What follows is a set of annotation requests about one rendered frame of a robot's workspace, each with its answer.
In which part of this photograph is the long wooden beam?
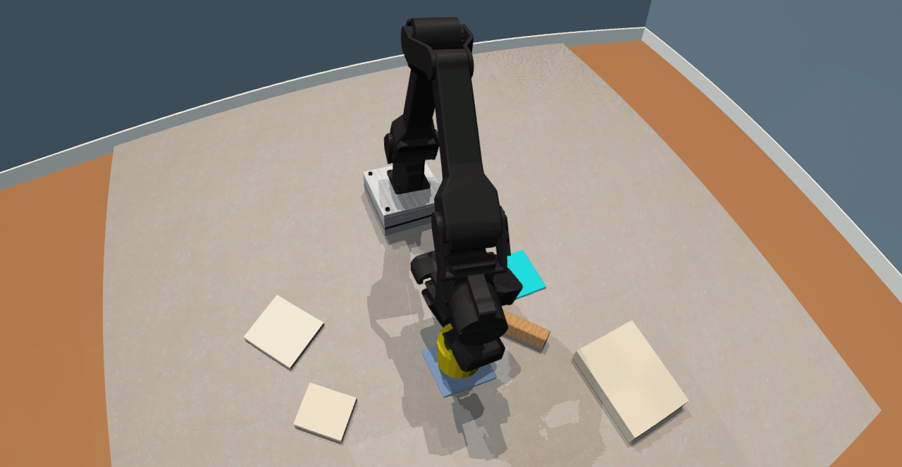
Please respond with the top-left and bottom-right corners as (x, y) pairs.
(504, 311), (550, 349)

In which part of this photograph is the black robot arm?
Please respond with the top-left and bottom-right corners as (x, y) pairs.
(384, 17), (523, 346)

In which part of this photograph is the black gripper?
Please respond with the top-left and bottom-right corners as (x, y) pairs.
(411, 251), (505, 372)

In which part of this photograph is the cream rectangular block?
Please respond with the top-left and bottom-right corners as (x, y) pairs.
(573, 320), (689, 443)

